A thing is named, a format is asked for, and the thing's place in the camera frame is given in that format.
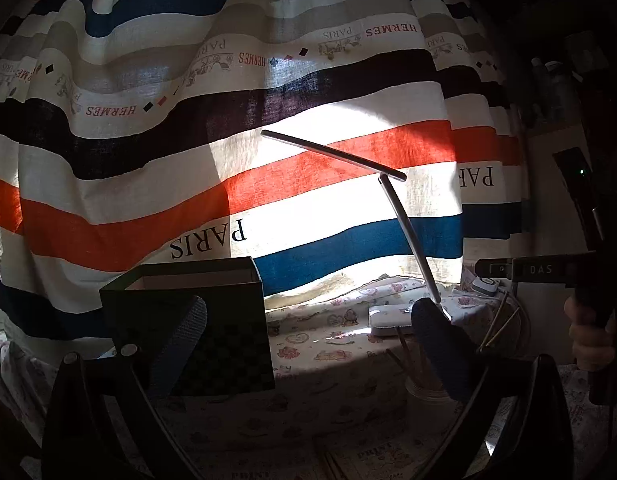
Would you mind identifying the green checkered box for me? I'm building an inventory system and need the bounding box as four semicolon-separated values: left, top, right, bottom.
99;257;275;396

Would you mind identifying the white desk lamp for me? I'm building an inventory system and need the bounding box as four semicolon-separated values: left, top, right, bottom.
260;130;427;307

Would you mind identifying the bamboo chopstick one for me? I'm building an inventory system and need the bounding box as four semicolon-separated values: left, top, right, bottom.
385;349;409;375

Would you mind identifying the bamboo chopstick nine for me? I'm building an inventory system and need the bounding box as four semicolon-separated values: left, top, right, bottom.
479;292;509;351

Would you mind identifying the white round charger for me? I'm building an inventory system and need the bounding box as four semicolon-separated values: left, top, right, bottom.
471;276;500;297

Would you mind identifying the person's right hand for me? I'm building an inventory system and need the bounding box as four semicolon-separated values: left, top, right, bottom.
564;296;615;372

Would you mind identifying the bamboo chopstick two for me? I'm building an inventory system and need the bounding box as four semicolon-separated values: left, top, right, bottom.
395;326;417;383

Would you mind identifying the translucent plastic cup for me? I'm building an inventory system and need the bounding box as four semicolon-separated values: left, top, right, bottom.
405;378;458;440

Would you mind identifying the striped window curtain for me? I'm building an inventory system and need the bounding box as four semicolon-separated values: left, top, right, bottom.
0;0;529;340

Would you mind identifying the bamboo chopstick eight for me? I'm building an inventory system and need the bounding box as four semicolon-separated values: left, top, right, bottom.
477;306;521;351

